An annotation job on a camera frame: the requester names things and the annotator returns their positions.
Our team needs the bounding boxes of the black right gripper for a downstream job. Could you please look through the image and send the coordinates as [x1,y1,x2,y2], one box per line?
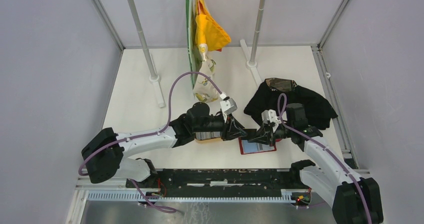
[247,121,294,147]

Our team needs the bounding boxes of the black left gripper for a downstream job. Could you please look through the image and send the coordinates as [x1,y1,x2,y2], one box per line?
[193,112,247,141]

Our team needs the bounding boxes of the grey striped credit card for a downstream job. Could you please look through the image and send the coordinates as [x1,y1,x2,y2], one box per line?
[242,139,276,153]

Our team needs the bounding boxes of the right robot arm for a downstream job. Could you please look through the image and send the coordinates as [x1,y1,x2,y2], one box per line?
[248,103,384,224]

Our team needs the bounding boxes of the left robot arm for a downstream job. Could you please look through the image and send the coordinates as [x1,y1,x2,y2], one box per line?
[78,102,248,188]

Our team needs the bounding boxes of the black shirt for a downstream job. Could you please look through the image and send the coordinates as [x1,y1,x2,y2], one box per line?
[243,77,338,130]

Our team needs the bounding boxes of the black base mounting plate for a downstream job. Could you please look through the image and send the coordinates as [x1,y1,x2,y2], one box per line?
[137,168,309,198]

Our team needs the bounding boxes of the right metal rack pole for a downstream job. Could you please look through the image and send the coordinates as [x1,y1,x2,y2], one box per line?
[239,0,266,87]

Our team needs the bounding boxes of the metal rack pole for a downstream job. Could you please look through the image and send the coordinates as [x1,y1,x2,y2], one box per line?
[239,0,266,87]
[127,0,166,108]

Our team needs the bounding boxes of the green hanging cloth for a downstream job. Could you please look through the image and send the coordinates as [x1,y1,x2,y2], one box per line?
[185,0,199,72]

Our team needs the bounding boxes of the left metal rack pole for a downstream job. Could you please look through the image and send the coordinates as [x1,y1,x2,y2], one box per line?
[127,0,166,108]

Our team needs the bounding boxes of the yellow floral hanging cloth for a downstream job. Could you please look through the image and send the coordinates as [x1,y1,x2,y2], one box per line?
[193,0,231,103]

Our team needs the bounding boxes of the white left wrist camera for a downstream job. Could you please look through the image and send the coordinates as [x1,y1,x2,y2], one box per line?
[219,92,238,119]

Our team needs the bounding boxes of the white slotted cable duct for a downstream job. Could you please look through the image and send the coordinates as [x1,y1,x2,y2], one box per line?
[86,190,296,204]

